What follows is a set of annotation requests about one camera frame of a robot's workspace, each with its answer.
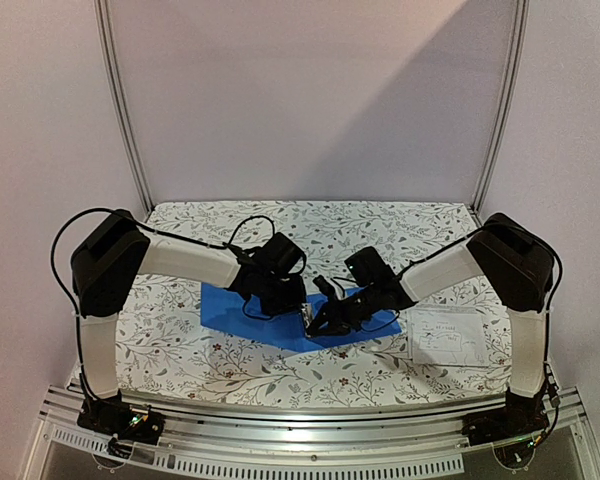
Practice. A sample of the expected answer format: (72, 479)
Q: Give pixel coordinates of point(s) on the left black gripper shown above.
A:
(297, 300)

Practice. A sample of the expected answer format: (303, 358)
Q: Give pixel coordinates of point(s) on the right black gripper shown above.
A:
(344, 310)

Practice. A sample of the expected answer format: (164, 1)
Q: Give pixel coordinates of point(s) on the blue ring binder folder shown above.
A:
(227, 312)

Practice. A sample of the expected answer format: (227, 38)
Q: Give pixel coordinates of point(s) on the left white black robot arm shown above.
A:
(105, 265)

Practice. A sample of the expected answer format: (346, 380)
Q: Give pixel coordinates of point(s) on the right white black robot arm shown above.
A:
(522, 269)

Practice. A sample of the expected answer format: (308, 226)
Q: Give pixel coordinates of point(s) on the floral patterned tablecloth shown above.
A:
(162, 349)

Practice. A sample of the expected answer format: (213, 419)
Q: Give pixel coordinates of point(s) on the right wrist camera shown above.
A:
(329, 288)

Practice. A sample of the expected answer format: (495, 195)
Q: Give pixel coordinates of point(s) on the aluminium front rail frame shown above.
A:
(203, 440)

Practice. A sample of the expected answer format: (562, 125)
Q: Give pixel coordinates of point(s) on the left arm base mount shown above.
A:
(124, 424)

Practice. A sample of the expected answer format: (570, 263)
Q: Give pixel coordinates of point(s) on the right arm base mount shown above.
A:
(516, 430)

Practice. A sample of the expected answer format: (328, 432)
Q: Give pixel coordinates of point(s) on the left aluminium vertical post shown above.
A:
(104, 20)

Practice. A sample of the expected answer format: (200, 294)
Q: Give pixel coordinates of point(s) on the aluminium vertical post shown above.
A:
(104, 20)
(505, 99)

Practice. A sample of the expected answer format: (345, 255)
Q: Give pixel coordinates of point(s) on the right aluminium vertical post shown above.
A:
(505, 99)

